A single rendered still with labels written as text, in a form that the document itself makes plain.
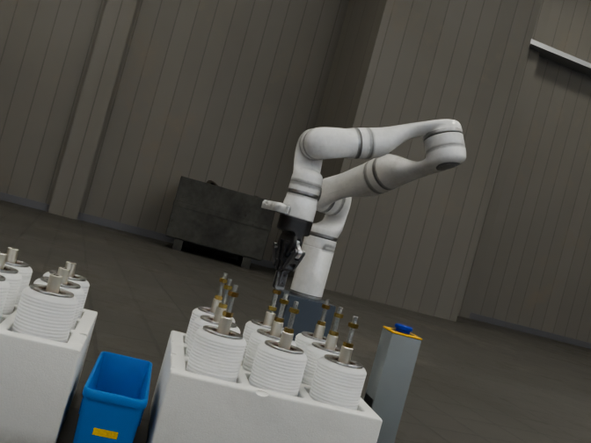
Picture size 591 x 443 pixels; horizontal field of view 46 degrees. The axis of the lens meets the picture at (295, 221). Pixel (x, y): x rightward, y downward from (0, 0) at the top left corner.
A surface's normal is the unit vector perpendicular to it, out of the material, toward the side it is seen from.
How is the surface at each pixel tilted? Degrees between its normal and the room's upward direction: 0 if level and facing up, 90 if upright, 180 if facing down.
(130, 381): 88
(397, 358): 90
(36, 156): 90
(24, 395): 90
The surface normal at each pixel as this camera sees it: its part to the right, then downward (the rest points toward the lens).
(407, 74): 0.30, 0.07
